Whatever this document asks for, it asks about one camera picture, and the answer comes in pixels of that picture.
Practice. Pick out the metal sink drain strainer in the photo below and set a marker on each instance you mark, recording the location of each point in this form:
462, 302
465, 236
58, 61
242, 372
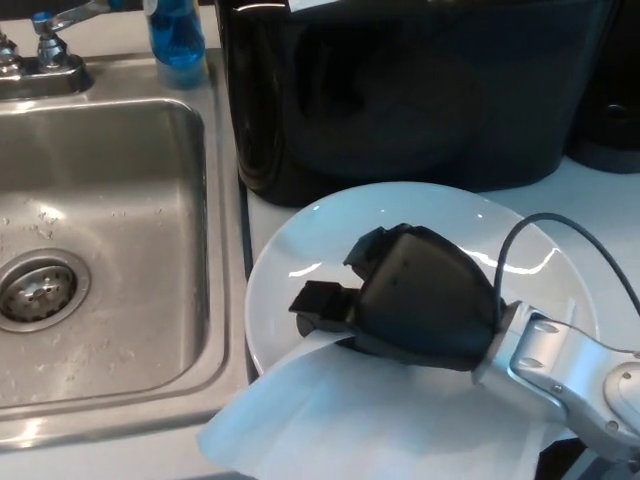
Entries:
40, 292

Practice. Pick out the white tissue paper sheet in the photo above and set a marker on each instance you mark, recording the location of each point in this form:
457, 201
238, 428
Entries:
350, 425

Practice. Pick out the chrome faucet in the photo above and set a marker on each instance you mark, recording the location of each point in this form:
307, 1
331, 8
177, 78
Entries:
45, 82

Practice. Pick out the black tissue paper dispenser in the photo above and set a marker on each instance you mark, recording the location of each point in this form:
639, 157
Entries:
375, 100

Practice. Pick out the blue dish soap bottle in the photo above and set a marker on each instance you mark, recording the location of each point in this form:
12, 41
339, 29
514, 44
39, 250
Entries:
176, 47

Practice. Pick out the dark grey cabinet front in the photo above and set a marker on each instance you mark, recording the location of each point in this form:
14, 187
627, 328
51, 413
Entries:
560, 462

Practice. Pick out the white round plate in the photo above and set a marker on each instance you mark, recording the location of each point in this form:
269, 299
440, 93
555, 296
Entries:
310, 235

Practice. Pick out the black countertop appliance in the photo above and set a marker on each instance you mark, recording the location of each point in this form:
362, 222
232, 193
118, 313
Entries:
610, 100

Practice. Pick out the stainless steel sink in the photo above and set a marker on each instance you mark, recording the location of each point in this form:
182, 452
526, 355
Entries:
115, 200

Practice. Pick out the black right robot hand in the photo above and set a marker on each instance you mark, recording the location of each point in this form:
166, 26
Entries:
425, 300

